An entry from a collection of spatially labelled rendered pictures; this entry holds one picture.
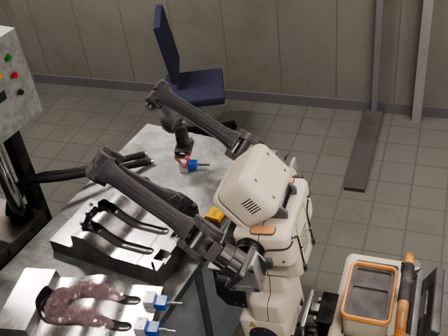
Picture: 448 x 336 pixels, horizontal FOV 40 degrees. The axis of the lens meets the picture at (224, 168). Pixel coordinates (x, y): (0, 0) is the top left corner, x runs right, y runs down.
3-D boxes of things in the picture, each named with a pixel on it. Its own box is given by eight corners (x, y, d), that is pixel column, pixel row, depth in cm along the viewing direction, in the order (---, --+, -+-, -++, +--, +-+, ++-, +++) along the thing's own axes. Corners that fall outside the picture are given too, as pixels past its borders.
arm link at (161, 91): (137, 95, 202) (154, 70, 203) (143, 105, 216) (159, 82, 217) (249, 168, 197) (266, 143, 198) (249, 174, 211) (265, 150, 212)
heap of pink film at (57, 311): (127, 291, 210) (123, 276, 205) (111, 334, 196) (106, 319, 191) (58, 287, 215) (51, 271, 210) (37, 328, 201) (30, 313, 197)
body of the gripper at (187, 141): (174, 155, 259) (171, 141, 255) (179, 141, 267) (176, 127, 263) (189, 155, 258) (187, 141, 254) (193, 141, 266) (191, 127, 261)
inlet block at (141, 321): (178, 329, 199) (176, 319, 195) (175, 342, 195) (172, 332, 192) (140, 326, 201) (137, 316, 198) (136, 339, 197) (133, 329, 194)
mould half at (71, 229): (197, 239, 235) (191, 213, 226) (161, 287, 217) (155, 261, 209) (93, 209, 256) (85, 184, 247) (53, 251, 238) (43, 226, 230)
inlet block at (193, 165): (211, 166, 270) (209, 156, 267) (209, 173, 266) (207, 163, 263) (182, 166, 272) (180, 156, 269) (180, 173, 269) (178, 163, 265)
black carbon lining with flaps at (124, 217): (172, 233, 229) (168, 214, 223) (149, 262, 218) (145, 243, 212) (98, 211, 243) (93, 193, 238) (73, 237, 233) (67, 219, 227)
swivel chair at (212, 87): (245, 121, 439) (233, 3, 384) (225, 163, 403) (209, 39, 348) (178, 115, 454) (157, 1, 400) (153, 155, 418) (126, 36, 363)
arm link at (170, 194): (91, 181, 177) (112, 150, 177) (81, 172, 180) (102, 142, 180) (179, 223, 210) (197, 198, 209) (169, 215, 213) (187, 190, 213)
